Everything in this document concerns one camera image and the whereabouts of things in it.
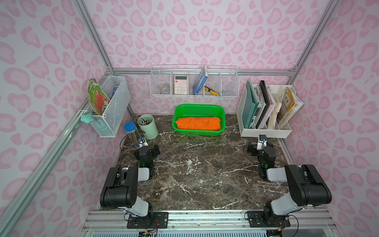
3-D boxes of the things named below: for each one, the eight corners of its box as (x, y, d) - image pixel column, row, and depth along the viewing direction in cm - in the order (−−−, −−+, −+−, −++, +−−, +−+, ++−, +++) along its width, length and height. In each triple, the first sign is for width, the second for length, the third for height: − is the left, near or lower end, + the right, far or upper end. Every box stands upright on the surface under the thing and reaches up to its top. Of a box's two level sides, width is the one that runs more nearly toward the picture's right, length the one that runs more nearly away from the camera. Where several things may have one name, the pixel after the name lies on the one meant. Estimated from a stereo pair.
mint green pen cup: (143, 140, 107) (136, 123, 93) (146, 128, 114) (140, 111, 100) (157, 139, 107) (151, 123, 93) (159, 128, 114) (154, 111, 100)
